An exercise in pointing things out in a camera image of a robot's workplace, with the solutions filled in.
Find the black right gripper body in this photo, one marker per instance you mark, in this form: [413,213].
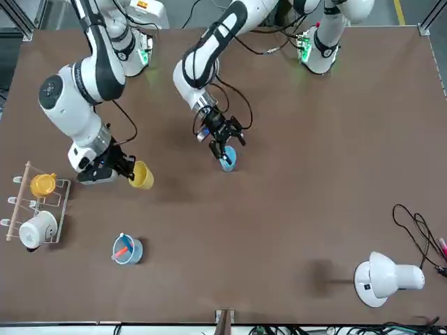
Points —
[110,160]

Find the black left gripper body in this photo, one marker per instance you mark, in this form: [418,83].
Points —
[218,125]

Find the blue plastic cup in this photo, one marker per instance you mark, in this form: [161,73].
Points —
[228,164]

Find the yellow plastic cup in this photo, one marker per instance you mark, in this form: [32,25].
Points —
[145,179]

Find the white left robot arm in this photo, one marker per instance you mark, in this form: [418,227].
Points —
[209,45]

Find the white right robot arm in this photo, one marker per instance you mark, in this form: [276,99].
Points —
[77,115]

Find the clear blue pen cup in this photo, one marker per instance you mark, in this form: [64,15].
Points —
[137,254]

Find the blue white pen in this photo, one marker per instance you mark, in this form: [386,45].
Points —
[130,244]

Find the yellow mug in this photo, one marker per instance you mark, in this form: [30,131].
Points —
[42,185]

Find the orange pen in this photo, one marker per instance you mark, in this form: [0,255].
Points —
[122,252]

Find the white mug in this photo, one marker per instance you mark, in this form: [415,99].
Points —
[35,230]

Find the white desk lamp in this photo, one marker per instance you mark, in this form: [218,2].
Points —
[384,275]

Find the pink marker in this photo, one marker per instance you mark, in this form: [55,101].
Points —
[443,246]

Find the aluminium frame post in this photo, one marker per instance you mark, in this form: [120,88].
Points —
[225,322]
[26,33]
[424,29]

